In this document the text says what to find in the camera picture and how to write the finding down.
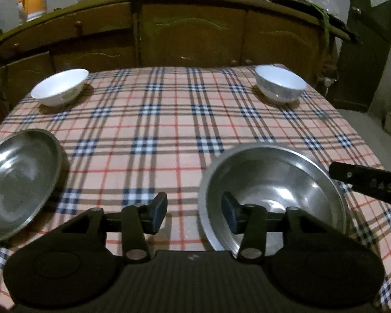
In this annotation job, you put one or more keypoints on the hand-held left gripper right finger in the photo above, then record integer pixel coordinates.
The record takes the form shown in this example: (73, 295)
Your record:
(230, 213)

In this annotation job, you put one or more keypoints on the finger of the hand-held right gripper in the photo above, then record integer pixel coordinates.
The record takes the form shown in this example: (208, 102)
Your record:
(368, 182)

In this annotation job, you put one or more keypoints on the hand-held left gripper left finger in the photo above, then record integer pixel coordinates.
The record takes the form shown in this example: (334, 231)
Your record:
(159, 213)

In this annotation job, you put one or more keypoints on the stainless steel bowl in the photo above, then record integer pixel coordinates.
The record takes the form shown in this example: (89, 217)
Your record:
(273, 176)

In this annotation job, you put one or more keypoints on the plaid tablecloth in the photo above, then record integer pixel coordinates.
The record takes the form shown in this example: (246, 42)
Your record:
(169, 130)

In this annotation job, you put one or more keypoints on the dark green door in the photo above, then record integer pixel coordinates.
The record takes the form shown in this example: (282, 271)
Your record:
(361, 55)

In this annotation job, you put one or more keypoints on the white ceramic bowl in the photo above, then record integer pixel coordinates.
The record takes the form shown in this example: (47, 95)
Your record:
(60, 86)
(280, 83)

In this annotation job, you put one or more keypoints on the stainless steel plate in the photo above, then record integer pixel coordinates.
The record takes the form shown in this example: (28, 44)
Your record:
(18, 182)

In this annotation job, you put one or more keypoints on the green cloth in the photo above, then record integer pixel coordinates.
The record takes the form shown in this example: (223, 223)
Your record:
(324, 18)

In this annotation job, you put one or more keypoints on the wooden sideboard cabinet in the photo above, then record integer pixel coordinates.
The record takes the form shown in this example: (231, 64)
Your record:
(189, 36)

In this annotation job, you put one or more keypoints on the orange electric kettle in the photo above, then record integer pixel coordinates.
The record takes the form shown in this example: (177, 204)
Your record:
(32, 1)

